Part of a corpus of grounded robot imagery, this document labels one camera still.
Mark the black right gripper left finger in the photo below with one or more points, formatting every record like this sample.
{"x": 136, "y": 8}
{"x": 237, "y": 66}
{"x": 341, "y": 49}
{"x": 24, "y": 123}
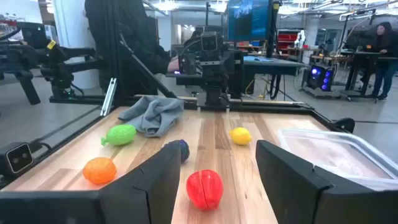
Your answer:
{"x": 146, "y": 193}

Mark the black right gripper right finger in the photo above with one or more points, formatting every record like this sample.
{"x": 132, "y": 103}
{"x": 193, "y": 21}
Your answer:
{"x": 295, "y": 186}

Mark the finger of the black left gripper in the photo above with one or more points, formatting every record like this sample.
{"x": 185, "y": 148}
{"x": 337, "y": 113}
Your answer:
{"x": 228, "y": 62}
{"x": 187, "y": 63}

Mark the orange toy fruit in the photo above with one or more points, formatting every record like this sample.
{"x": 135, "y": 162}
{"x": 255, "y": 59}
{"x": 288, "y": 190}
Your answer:
{"x": 99, "y": 170}

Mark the purple toy grapes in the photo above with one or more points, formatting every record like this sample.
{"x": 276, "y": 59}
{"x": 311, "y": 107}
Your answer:
{"x": 185, "y": 151}

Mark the red toy pepper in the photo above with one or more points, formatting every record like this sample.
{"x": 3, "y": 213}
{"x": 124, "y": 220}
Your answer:
{"x": 204, "y": 189}

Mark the light green toy pear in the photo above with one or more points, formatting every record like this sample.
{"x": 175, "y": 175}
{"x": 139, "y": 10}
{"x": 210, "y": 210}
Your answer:
{"x": 119, "y": 134}

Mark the yellow toy lemon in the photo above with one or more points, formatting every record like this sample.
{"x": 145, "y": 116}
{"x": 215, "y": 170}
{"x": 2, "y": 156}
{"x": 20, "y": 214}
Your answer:
{"x": 240, "y": 136}

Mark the black neighbouring robot arm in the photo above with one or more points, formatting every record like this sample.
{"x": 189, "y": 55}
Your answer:
{"x": 62, "y": 68}
{"x": 18, "y": 59}

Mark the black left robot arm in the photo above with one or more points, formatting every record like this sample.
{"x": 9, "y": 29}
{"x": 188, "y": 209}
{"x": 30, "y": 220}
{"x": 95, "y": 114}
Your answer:
{"x": 214, "y": 95}

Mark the person's hand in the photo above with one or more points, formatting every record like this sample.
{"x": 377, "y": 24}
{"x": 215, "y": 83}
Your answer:
{"x": 173, "y": 65}

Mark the dark grey desk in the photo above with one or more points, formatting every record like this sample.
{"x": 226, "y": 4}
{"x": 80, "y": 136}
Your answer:
{"x": 273, "y": 68}

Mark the computer monitor blue screen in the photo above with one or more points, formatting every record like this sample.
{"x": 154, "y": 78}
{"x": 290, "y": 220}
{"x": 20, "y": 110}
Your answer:
{"x": 247, "y": 18}

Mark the clear plastic container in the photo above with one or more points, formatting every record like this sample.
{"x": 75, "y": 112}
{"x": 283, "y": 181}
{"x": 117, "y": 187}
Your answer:
{"x": 335, "y": 155}

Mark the person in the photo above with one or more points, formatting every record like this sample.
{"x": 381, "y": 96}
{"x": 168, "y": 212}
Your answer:
{"x": 136, "y": 40}
{"x": 385, "y": 46}

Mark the grey crumpled cloth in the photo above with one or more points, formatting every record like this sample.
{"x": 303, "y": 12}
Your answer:
{"x": 152, "y": 115}

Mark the red tool cabinet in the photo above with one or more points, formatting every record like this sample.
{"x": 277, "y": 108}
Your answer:
{"x": 287, "y": 39}

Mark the silver aluminium bar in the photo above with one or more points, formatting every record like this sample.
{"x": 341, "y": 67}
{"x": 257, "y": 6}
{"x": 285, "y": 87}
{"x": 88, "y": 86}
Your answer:
{"x": 109, "y": 96}

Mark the computer tower blue lights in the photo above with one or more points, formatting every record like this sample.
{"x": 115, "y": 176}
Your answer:
{"x": 320, "y": 77}

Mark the black standing desk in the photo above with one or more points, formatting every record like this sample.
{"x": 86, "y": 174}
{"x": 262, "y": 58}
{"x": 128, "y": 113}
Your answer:
{"x": 360, "y": 55}

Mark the black table-level camera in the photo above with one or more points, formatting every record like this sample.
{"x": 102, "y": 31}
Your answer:
{"x": 18, "y": 158}

